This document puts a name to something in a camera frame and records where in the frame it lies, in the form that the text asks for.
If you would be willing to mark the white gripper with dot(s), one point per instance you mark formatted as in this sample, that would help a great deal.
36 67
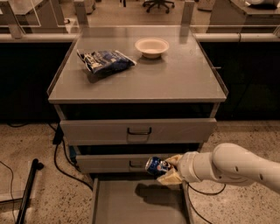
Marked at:
185 167

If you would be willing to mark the blue pepsi can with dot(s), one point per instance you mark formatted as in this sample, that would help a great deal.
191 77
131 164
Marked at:
157 167

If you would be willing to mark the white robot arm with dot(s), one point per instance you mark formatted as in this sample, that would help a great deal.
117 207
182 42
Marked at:
228 164

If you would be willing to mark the top grey drawer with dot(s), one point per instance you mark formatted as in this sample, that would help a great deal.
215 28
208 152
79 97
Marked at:
138 131

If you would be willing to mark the bottom grey open drawer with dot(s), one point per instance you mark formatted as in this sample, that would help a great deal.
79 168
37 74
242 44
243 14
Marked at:
137 199

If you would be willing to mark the middle grey drawer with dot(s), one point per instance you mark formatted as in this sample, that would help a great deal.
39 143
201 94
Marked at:
112 163

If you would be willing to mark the grey drawer cabinet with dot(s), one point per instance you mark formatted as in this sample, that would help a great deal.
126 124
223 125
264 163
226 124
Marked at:
179 84

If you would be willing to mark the white paper bowl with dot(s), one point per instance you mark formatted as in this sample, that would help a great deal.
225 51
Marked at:
152 48

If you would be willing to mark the blue chip bag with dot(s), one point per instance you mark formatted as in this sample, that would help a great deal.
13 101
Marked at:
106 62

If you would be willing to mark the black pole stand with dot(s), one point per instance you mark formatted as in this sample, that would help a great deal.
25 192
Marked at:
35 166

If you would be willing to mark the white railing bar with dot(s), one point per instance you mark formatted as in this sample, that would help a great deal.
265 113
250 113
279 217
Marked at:
201 37

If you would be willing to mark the black office chair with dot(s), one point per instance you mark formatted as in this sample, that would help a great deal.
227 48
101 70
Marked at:
158 3

